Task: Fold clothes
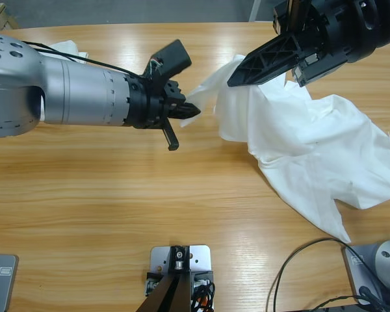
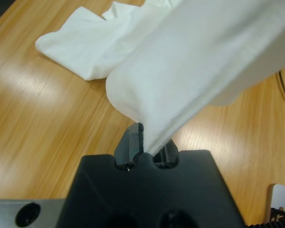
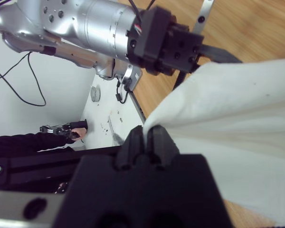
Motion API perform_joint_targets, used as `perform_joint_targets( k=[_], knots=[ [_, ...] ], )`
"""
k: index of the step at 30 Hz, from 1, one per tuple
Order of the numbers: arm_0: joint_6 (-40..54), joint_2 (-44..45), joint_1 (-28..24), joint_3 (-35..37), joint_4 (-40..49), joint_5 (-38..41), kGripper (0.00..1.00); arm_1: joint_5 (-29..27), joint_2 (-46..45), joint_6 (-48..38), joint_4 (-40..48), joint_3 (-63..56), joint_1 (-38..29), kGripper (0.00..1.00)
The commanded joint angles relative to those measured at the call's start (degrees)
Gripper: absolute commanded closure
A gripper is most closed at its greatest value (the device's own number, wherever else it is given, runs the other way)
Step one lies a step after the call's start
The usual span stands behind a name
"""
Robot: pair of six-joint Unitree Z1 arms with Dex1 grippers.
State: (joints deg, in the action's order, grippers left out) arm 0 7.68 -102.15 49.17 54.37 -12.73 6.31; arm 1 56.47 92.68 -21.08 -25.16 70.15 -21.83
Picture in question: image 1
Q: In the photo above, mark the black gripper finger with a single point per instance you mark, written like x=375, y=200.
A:
x=263, y=65
x=188, y=111

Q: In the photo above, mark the grey base plate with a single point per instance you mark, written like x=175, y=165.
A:
x=357, y=269
x=1, y=282

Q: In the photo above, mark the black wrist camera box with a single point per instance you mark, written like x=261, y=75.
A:
x=174, y=58

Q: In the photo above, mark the white t-shirt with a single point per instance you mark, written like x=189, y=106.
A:
x=312, y=136
x=68, y=48

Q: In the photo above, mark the folded white T-shirt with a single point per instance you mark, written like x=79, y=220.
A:
x=68, y=48

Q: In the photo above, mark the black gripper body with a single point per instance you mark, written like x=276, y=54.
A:
x=338, y=32
x=146, y=104

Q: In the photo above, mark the white block with dark post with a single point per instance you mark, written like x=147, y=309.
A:
x=200, y=256

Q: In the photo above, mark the wooden pallet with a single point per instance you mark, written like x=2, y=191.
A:
x=0, y=18

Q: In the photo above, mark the white metal table leg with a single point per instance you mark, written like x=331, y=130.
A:
x=255, y=11

